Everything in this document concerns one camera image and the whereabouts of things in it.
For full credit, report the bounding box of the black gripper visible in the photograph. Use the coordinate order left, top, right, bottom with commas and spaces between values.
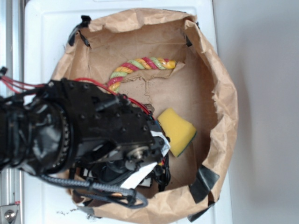
70, 140, 172, 203

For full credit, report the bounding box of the yellow green sponge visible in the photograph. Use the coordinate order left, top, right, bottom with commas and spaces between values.
157, 108, 197, 157

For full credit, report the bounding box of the multicolour twisted rope toy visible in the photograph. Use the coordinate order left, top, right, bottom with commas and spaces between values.
107, 57, 177, 93

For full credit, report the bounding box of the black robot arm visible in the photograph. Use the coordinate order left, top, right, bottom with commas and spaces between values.
0, 79, 171, 209

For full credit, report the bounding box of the red wire bundle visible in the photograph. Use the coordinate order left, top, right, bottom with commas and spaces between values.
0, 67, 155, 117

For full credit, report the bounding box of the grey braided cable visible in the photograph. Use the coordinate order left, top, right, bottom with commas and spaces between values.
41, 174, 149, 208

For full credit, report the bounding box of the brown rock lump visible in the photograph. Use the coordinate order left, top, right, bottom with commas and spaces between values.
144, 104, 155, 113

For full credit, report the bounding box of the brown paper bag tray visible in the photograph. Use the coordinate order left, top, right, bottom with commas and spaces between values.
53, 8, 239, 224

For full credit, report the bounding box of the aluminium frame rail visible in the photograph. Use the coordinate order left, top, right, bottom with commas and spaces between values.
0, 0, 24, 224

